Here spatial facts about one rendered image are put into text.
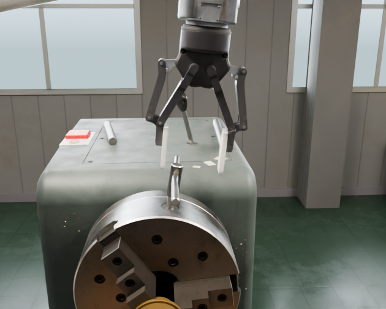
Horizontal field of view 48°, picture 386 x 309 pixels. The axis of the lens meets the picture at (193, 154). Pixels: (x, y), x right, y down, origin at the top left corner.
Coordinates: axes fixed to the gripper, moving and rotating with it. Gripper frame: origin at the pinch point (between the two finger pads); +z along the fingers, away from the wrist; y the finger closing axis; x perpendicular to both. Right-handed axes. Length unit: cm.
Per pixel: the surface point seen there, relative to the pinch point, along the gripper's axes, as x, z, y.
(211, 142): 44.1, 9.8, 6.9
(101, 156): 32.6, 12.6, -20.4
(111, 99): 298, 49, -59
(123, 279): -3.7, 21.9, -9.6
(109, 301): 1.9, 30.7, -12.6
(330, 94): 275, 24, 119
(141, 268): -0.6, 21.7, -7.0
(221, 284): 0.5, 24.2, 7.7
